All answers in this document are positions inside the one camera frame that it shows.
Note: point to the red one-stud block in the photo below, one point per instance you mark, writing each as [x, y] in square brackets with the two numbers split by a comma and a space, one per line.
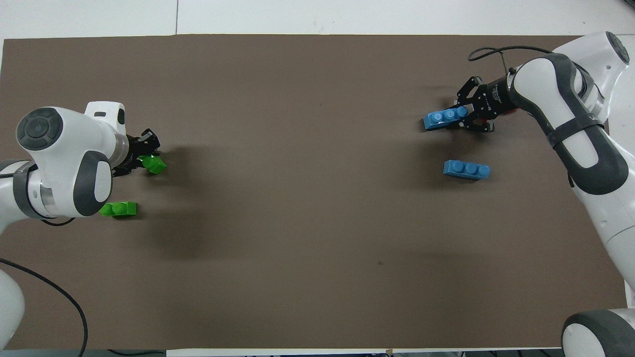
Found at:
[510, 111]

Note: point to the green two-stud block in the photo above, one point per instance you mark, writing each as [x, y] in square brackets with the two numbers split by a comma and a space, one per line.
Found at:
[118, 208]
[154, 164]

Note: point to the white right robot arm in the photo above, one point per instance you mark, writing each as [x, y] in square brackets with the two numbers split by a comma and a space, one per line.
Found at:
[585, 148]

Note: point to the blue three-stud block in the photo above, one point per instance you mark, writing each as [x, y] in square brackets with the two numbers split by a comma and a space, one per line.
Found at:
[466, 169]
[444, 118]

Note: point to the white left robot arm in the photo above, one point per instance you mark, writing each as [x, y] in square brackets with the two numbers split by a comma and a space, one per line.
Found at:
[69, 148]

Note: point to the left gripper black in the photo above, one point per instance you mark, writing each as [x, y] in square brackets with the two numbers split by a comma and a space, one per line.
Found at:
[133, 151]

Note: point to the brown table mat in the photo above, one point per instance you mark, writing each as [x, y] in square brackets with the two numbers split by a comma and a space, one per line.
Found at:
[317, 223]

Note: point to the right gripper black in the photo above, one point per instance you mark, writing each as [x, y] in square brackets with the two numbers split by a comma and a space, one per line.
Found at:
[493, 99]

